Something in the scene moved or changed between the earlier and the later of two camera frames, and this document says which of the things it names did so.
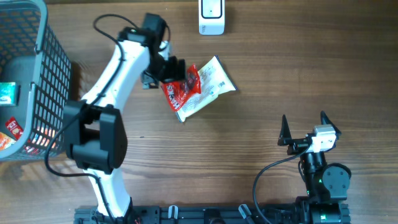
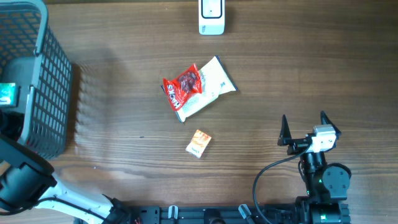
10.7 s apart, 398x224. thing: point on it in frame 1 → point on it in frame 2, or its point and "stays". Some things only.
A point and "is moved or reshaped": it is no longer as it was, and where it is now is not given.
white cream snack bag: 214,81 stays
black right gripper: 285,139 stays
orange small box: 5,140 is moved or reshaped
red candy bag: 176,92 stays
